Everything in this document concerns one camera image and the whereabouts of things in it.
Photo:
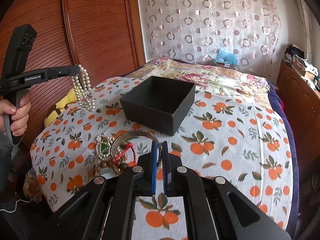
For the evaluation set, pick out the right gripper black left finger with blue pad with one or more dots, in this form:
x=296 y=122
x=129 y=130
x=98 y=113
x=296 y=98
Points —
x=146 y=185

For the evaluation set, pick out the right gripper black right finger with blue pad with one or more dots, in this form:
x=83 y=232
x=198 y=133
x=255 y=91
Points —
x=170 y=163

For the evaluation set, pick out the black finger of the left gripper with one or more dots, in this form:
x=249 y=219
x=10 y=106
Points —
x=64 y=71

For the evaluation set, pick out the grey sleeve forearm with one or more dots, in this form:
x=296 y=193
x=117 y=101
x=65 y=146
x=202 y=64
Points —
x=6 y=148

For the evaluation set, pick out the person's left hand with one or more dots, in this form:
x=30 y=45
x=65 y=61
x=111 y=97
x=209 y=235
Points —
x=19 y=116

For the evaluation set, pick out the yellow cloth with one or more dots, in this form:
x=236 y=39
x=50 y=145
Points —
x=57 y=108

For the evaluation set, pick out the red-brown wooden wardrobe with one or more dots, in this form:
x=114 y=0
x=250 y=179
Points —
x=104 y=36

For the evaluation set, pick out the pearl brooch green stone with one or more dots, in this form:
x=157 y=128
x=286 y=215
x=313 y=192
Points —
x=103 y=146

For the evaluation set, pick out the black square storage box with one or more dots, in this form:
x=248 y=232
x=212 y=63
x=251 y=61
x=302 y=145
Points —
x=159 y=103

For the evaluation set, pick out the orange-print bed sheet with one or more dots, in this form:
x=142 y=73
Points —
x=221 y=135

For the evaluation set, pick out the sheer circle-pattern curtain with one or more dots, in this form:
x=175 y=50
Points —
x=198 y=31

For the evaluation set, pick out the blue plush toy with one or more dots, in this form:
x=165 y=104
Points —
x=226 y=58

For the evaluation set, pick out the wooden side cabinet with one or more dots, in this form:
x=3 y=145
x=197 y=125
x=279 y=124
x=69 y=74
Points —
x=301 y=107

